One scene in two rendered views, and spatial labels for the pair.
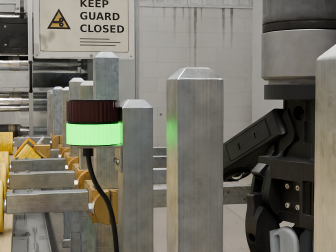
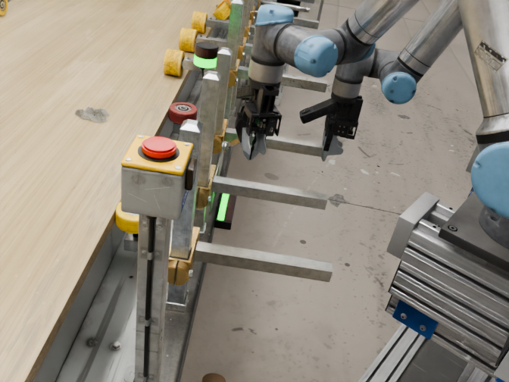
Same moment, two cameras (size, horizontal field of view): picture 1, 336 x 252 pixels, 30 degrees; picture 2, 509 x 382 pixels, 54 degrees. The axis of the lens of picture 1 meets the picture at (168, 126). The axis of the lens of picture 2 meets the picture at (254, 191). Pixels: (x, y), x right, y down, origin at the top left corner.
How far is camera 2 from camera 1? 0.73 m
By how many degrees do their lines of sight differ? 32
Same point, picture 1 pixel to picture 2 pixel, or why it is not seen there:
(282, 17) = (254, 56)
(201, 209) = (207, 120)
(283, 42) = (252, 65)
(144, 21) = not seen: outside the picture
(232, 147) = (242, 90)
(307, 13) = (260, 58)
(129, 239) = not seen: hidden behind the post
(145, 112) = (226, 57)
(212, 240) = (210, 130)
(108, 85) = (235, 18)
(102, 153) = not seen: hidden behind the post
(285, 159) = (248, 106)
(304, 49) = (257, 71)
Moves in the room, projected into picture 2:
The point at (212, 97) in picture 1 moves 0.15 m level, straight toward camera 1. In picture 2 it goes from (214, 86) to (180, 110)
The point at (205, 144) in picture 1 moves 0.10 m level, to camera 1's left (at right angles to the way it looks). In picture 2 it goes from (210, 100) to (167, 89)
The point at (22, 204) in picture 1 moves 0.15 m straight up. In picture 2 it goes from (190, 66) to (194, 18)
